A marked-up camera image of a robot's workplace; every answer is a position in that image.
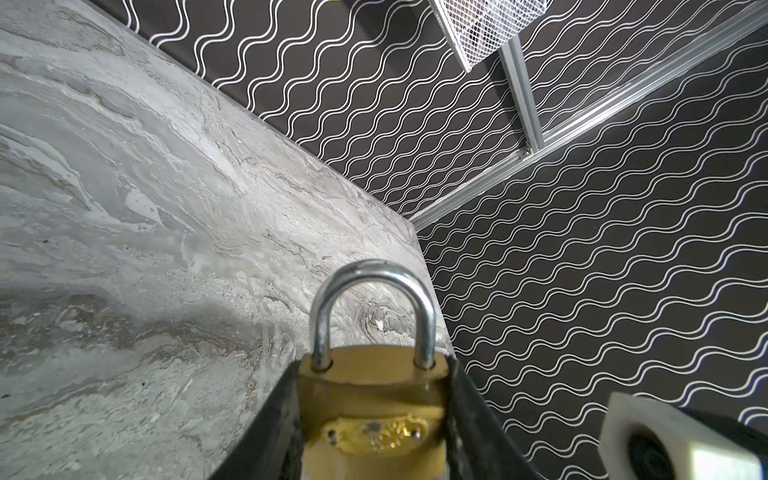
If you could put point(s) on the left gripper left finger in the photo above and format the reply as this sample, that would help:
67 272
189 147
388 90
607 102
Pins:
272 445

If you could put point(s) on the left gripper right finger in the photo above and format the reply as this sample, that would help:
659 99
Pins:
477 445

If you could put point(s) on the small brass padlock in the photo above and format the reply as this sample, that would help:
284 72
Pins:
373 411

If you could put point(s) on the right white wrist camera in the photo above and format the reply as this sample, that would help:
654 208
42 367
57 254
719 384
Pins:
642 438

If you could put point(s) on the white mesh wall basket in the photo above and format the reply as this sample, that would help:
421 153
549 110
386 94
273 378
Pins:
474 29

